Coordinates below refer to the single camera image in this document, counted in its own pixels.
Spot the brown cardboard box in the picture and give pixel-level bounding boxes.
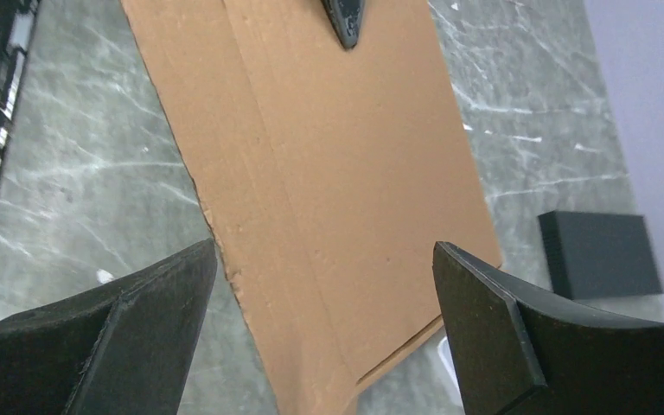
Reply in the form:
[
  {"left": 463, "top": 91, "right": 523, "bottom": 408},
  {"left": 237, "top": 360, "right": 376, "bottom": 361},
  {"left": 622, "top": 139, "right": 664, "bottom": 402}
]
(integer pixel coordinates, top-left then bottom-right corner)
[{"left": 123, "top": 1, "right": 501, "bottom": 414}]

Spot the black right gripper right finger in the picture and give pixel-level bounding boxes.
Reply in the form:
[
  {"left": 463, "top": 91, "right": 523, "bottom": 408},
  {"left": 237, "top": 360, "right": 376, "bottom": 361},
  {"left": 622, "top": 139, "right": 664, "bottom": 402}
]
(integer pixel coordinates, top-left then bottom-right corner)
[{"left": 432, "top": 241, "right": 664, "bottom": 414}]

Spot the small black box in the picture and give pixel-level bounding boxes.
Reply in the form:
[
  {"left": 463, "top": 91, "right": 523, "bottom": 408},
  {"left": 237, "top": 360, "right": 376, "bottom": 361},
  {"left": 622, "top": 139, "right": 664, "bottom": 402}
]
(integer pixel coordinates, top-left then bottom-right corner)
[{"left": 538, "top": 210, "right": 664, "bottom": 301}]

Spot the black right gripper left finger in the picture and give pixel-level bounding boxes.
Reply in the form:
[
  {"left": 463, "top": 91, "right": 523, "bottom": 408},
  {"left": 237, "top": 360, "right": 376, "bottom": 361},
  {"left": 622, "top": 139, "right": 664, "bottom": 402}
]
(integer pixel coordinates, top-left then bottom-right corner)
[{"left": 0, "top": 239, "right": 218, "bottom": 414}]

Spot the white grey router box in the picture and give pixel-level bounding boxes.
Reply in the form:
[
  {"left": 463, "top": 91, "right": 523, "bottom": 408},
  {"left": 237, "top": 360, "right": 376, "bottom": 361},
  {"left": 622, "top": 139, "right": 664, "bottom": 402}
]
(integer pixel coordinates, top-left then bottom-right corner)
[{"left": 436, "top": 335, "right": 463, "bottom": 408}]

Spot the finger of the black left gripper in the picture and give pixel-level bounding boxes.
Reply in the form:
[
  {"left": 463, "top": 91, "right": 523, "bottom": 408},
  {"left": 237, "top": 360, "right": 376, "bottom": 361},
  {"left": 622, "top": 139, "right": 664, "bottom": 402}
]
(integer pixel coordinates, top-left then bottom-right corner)
[{"left": 322, "top": 0, "right": 365, "bottom": 50}]

